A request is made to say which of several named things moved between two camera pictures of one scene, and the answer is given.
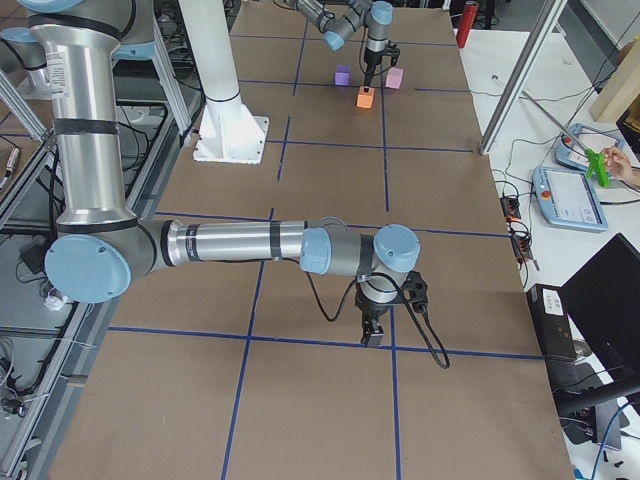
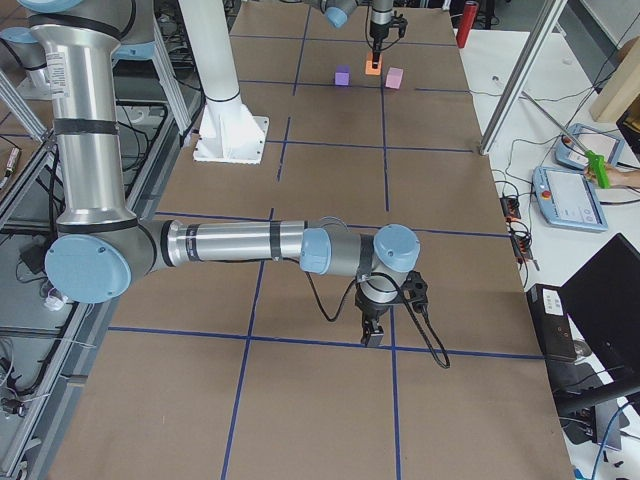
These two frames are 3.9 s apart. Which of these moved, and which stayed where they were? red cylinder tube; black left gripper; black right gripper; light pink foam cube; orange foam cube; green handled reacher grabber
Moved: black left gripper; orange foam cube
Stayed: red cylinder tube; black right gripper; green handled reacher grabber; light pink foam cube
